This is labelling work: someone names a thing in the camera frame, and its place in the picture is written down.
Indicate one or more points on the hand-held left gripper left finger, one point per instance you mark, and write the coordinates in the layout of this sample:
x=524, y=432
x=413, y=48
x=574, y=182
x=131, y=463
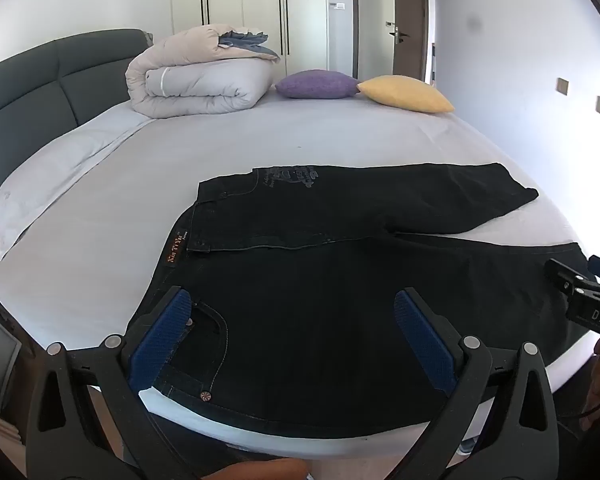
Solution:
x=159, y=340

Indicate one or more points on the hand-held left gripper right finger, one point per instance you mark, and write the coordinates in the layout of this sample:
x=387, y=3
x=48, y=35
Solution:
x=425, y=340

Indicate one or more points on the black denim pants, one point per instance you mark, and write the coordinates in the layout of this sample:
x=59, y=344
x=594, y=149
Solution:
x=320, y=305

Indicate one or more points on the bed with white sheet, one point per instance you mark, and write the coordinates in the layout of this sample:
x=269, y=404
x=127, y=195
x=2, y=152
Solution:
x=130, y=200

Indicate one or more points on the person's leg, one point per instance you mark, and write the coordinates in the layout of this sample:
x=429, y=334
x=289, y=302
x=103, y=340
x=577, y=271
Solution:
x=260, y=471

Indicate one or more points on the white pillow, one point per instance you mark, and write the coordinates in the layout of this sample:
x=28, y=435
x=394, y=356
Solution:
x=55, y=170

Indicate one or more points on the yellow cushion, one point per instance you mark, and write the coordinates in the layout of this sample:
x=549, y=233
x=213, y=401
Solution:
x=405, y=92

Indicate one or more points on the folded beige duvet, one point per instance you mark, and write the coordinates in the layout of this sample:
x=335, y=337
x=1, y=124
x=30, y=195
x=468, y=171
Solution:
x=195, y=80

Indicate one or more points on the purple cushion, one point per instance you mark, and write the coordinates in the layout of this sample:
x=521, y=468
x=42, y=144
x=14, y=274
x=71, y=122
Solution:
x=315, y=84

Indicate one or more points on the dark grey padded headboard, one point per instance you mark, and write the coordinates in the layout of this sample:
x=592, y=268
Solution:
x=25, y=80

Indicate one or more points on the brown wooden door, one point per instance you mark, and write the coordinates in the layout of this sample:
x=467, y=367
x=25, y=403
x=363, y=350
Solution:
x=411, y=15

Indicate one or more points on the blue folded cloth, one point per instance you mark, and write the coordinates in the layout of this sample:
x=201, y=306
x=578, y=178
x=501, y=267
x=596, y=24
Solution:
x=247, y=42

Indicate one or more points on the white wardrobe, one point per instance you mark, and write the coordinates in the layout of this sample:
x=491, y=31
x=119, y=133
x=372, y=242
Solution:
x=260, y=5

